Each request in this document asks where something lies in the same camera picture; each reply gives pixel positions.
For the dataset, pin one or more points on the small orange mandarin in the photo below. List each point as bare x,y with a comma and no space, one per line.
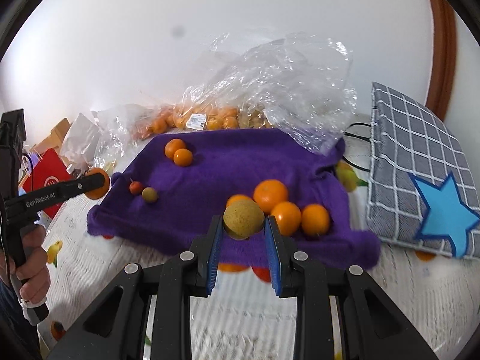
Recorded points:
183,157

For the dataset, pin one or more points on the white plastic bag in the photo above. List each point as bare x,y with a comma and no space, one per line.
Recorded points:
81,141

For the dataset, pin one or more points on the red paper bag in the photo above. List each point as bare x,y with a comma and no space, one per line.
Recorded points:
48,169

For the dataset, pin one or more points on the orange oval fruit right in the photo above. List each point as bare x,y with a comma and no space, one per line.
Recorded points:
315,220

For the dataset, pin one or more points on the grey checked cushion blue star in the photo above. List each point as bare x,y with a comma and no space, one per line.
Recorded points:
421,193

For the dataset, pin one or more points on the cardboard box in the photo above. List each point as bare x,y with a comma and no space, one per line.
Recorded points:
55,139

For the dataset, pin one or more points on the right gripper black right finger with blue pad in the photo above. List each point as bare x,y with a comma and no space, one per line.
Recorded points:
371,325

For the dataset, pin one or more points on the large orange mandarin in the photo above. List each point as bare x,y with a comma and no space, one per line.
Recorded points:
269,193

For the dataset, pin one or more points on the bag of small oranges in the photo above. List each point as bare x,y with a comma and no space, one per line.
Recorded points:
156,121

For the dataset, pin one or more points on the small greenish fruit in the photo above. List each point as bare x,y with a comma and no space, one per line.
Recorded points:
149,195

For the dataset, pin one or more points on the clear plastic bag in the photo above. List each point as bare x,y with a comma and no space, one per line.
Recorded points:
297,83

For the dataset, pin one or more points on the orange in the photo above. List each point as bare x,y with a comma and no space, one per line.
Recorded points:
101,191

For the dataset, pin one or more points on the tan round longan fruit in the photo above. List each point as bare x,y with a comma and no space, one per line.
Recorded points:
243,219

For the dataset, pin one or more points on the small red cherry tomato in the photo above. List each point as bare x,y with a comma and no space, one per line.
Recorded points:
136,188

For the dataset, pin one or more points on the person's left hand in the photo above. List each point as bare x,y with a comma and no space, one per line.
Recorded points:
34,271

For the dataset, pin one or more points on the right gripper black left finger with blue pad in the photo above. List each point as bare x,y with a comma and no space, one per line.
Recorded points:
142,303

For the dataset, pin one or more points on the tall oval orange fruit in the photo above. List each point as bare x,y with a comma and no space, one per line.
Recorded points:
237,198

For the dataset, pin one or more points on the dark orange mandarin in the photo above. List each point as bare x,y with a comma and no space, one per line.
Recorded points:
172,146

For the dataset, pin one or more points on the purple towel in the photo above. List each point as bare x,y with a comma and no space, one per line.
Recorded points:
228,162

